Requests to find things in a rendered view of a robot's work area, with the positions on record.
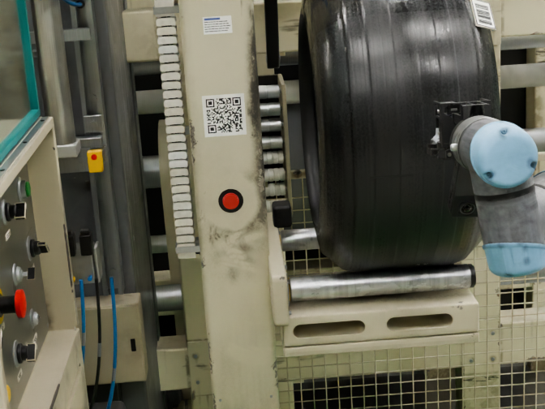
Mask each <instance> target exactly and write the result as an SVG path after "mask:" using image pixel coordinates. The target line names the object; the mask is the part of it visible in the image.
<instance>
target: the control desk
mask: <svg viewBox="0 0 545 409"><path fill-rule="evenodd" d="M78 324H79V319H78V312H77V306H76V299H75V287H74V280H73V273H72V267H71V254H70V248H69V241H68V234H67V222H66V215H65V209H64V202H63V195H62V183H61V176H60V169H59V163H58V150H57V144H56V137H55V130H54V118H53V117H50V116H48V117H41V116H40V117H38V119H37V120H36V121H35V122H34V123H33V125H31V126H30V128H29V129H28V130H27V131H26V132H25V134H24V135H23V136H22V137H21V139H20V140H19V141H18V142H17V144H16V145H15V146H14V147H13V149H12V150H11V151H10V152H9V153H8V154H7V155H6V156H5V157H4V159H3V160H2V161H1V162H0V409H89V405H88V392H87V386H86V379H85V372H84V361H83V354H82V347H81V341H80V334H79V328H76V326H78Z"/></svg>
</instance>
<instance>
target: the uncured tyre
mask: <svg viewBox="0 0 545 409"><path fill-rule="evenodd" d="M298 82H299V100H300V114H301V126H302V138H303V156H304V165H305V172H306V180H307V193H308V199H309V205H310V210H311V217H312V221H313V224H314V227H315V233H316V237H317V240H318V244H319V247H320V250H321V252H322V253H323V254H324V255H325V256H326V257H327V258H329V259H330V260H331V261H332V262H334V263H335V264H336V265H338V266H339V267H340V268H342V269H344V270H349V271H353V272H365V271H376V270H387V269H408V268H418V267H430V266H441V265H451V264H454V263H457V262H459V261H461V260H464V259H465V258H466V257H467V256H468V255H469V254H470V253H471V252H472V251H473V250H474V249H475V248H476V247H477V246H478V244H479V243H480V242H481V241H482V240H483V239H482V234H481V230H480V225H479V220H478V217H451V215H450V212H449V209H448V195H449V190H450V185H451V180H452V175H453V166H454V161H455V160H441V159H438V158H437V156H432V155H429V154H427V144H430V143H431V139H432V138H433V137H434V136H435V135H436V128H435V117H434V101H438V102H446V101H453V102H465V101H480V98H484V99H488V100H491V117H492V118H495V119H498V120H500V121H501V118H500V91H499V82H498V75H497V67H496V56H495V51H494V45H493V41H492V37H491V29H487V28H481V27H478V26H476V25H475V22H474V16H473V11H472V8H471V5H470V0H302V1H301V9H300V16H299V25H298ZM399 174H413V176H407V177H396V178H384V179H370V177H376V176H387V175H399ZM425 262H431V263H430V264H429V265H423V266H414V263H425Z"/></svg>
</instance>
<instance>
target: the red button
mask: <svg viewBox="0 0 545 409"><path fill-rule="evenodd" d="M238 204H239V198H238V196H237V195H236V194H234V193H228V194H226V195H225V196H224V197H223V205H224V206H225V207H226V208H227V209H235V208H236V207H237V206H238Z"/></svg>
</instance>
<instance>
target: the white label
mask: <svg viewBox="0 0 545 409"><path fill-rule="evenodd" d="M470 5H471V8H472V11H473V16H474V22H475V25H476V26H478V27H481V28H487V29H491V30H494V31H496V25H495V21H494V18H493V14H492V11H491V5H490V3H489V2H484V1H481V0H470Z"/></svg>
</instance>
